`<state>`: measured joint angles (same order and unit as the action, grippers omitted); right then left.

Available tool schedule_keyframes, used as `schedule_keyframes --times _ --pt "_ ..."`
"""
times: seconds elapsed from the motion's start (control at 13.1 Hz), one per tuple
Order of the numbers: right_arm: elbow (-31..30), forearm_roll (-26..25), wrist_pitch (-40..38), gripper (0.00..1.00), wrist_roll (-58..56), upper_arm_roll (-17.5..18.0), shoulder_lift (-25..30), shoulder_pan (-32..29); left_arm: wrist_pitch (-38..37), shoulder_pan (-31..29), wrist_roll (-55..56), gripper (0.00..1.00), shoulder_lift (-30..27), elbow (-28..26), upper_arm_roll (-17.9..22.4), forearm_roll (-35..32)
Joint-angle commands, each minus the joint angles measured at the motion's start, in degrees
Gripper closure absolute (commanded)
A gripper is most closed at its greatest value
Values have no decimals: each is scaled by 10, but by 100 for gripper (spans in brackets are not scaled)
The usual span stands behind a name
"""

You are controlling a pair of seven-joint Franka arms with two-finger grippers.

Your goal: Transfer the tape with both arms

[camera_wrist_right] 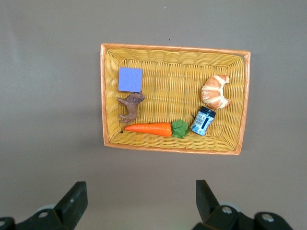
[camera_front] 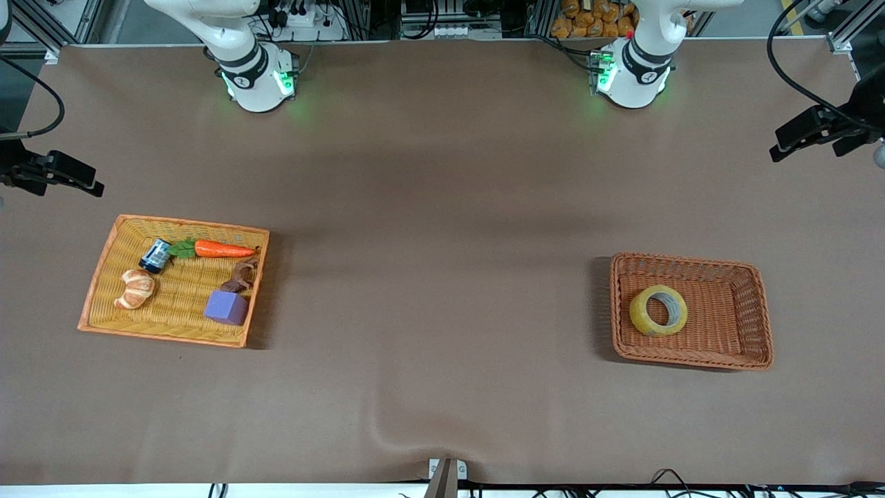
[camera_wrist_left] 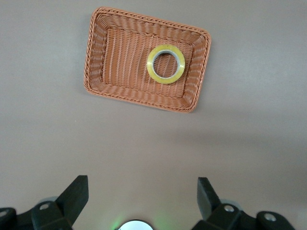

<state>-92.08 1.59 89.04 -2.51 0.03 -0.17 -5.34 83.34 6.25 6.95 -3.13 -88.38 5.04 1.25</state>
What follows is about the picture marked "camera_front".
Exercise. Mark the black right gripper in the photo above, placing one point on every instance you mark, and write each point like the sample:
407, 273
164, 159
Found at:
12, 166

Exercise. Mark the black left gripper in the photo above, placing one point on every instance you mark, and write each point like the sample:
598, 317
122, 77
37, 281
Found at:
859, 116

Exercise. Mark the yellow clear tape roll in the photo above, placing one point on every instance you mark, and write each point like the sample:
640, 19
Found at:
639, 315

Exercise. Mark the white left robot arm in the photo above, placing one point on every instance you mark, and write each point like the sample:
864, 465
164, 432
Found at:
632, 83

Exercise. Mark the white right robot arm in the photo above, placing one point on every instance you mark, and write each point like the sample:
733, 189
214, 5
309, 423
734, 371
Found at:
252, 83

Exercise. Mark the small blue white can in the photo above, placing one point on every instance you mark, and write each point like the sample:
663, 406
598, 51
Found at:
155, 256

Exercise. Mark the toy croissant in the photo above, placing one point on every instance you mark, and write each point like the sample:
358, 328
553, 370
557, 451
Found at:
135, 289

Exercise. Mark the yellow wicker basket orange rim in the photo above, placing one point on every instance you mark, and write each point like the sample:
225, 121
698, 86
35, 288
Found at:
173, 304

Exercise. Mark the orange toy carrot green leaves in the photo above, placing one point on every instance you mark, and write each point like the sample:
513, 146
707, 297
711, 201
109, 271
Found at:
221, 250

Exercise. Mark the brown wicker basket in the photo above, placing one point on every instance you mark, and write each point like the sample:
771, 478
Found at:
726, 325

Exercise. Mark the brown toy lion figurine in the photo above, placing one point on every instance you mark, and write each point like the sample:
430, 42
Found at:
242, 277

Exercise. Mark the purple foam cube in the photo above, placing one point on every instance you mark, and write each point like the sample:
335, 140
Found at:
225, 306

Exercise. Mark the heap of orange toy breads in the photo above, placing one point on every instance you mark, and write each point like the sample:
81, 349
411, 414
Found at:
588, 21

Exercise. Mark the white power strip with plugs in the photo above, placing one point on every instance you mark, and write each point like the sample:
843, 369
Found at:
308, 28

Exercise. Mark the aluminium frame profile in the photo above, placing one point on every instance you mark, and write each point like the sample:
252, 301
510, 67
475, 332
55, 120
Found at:
854, 28
41, 28

